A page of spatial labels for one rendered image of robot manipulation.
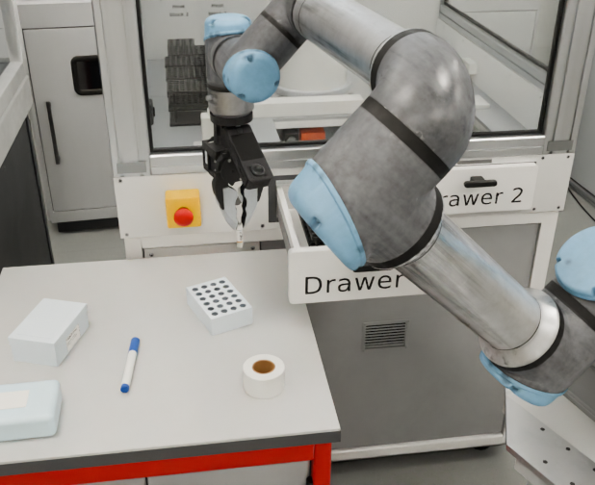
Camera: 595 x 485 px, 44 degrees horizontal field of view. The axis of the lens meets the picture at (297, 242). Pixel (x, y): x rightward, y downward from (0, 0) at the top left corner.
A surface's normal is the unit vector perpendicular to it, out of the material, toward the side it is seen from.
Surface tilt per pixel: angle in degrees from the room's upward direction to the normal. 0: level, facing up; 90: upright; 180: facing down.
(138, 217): 90
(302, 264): 90
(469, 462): 0
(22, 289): 0
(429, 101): 46
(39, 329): 0
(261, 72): 90
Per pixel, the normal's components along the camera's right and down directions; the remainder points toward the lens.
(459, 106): 0.58, -0.08
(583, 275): -0.54, -0.56
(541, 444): 0.00, -0.88
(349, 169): -0.36, -0.15
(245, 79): 0.33, 0.47
